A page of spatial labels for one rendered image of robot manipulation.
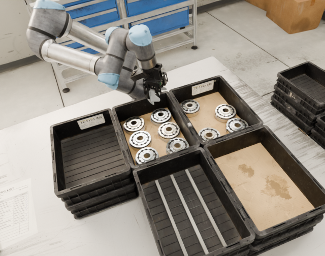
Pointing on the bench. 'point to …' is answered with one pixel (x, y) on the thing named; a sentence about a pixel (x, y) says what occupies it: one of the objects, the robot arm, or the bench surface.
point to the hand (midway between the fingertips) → (154, 97)
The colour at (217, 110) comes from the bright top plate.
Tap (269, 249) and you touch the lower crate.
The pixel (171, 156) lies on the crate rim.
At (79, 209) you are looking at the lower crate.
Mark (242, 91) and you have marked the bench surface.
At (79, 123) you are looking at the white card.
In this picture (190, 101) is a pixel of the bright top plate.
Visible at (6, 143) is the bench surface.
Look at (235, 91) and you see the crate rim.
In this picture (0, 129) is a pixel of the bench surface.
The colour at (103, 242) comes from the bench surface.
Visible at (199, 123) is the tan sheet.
